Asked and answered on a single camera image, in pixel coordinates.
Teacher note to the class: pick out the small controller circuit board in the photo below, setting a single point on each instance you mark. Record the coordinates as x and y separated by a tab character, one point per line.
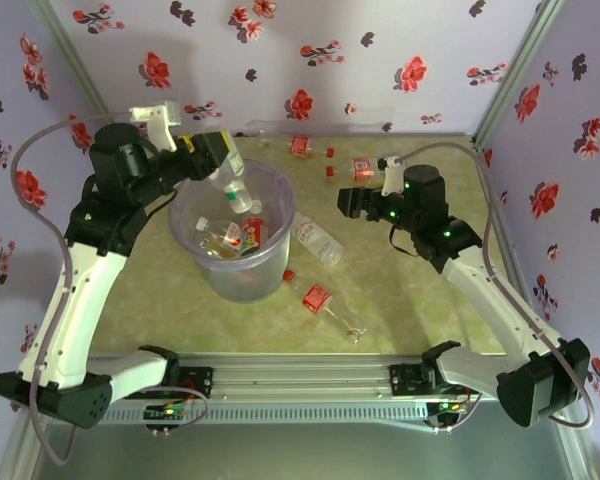
447	407
167	412

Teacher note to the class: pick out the red label red cap bottle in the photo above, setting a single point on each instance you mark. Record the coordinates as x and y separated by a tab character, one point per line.
316	299
362	168
300	146

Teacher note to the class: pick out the perforated metal strip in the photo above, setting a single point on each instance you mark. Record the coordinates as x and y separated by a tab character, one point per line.
300	411

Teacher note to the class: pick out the translucent mesh waste bin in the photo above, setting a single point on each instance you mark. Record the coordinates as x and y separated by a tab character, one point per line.
250	285

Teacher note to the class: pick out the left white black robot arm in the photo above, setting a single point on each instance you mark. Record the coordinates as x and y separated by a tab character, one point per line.
75	310

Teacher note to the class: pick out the green red label bottle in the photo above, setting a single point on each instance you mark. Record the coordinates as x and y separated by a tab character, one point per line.
252	235

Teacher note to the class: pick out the aluminium frame post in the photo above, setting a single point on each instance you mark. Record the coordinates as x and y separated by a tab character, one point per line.
515	70
82	70

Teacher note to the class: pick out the aluminium side rail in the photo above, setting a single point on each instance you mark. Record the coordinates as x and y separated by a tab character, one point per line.
514	260

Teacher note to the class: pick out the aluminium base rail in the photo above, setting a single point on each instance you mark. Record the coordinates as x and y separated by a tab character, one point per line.
300	380

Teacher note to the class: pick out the large clear bottle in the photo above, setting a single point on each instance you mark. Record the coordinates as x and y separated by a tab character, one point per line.
310	236

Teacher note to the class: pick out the red white label bottle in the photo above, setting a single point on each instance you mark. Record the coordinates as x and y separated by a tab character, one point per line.
231	232

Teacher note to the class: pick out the clear bottle white label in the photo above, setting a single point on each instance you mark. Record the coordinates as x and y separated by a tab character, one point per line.
235	192

